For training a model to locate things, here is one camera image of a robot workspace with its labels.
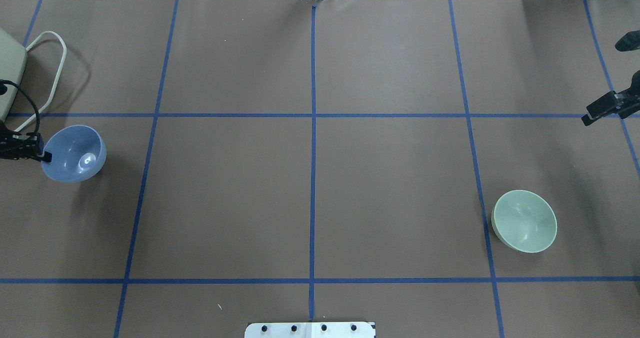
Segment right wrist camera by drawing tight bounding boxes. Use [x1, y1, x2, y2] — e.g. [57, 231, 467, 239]
[615, 30, 640, 52]

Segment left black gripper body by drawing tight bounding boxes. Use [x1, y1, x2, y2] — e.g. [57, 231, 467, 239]
[10, 133, 42, 161]

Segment white pedestal column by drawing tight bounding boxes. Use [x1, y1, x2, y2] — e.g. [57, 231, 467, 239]
[244, 321, 377, 337]

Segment blue bowl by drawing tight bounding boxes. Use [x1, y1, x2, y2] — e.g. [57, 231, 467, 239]
[41, 124, 107, 183]

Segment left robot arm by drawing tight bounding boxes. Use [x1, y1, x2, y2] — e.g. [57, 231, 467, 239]
[0, 121, 53, 164]

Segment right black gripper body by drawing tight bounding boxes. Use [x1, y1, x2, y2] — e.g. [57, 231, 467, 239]
[619, 71, 640, 119]

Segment white toaster power cord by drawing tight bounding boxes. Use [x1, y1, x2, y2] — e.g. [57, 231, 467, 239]
[10, 31, 68, 132]

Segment cream and chrome toaster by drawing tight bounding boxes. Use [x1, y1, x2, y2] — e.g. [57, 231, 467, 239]
[0, 29, 26, 121]

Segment green bowl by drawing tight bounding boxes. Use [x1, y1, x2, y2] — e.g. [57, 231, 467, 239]
[490, 190, 558, 253]

